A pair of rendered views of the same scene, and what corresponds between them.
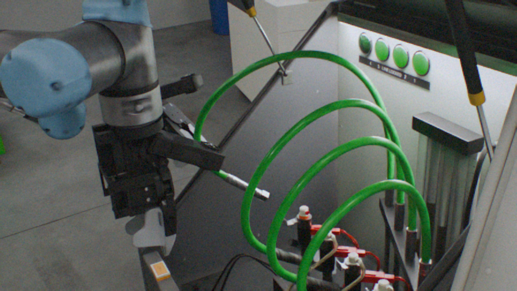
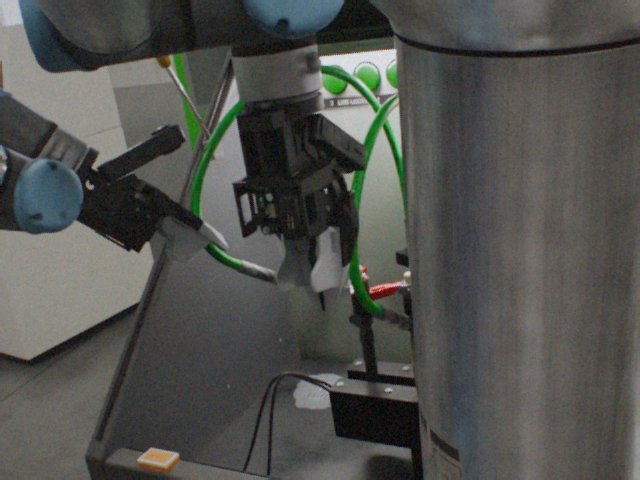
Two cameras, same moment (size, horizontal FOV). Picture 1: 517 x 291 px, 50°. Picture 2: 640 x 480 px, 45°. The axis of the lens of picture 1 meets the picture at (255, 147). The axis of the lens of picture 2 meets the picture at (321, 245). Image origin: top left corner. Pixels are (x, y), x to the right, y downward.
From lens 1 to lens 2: 0.57 m
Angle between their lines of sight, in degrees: 33
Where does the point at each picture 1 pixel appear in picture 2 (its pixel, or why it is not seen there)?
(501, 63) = not seen: hidden behind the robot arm
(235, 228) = (202, 384)
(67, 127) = (64, 208)
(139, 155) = (299, 150)
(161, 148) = (327, 131)
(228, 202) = (188, 345)
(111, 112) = (283, 77)
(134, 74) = not seen: hidden behind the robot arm
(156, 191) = (333, 194)
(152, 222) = (326, 248)
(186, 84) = (170, 137)
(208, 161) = (358, 153)
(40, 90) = not seen: outside the picture
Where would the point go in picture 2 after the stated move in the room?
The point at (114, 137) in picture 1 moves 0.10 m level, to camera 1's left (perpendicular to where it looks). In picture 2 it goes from (284, 117) to (181, 145)
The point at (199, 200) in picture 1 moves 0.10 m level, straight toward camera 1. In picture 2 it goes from (157, 350) to (194, 365)
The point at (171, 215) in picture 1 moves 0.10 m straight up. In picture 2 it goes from (355, 225) to (340, 119)
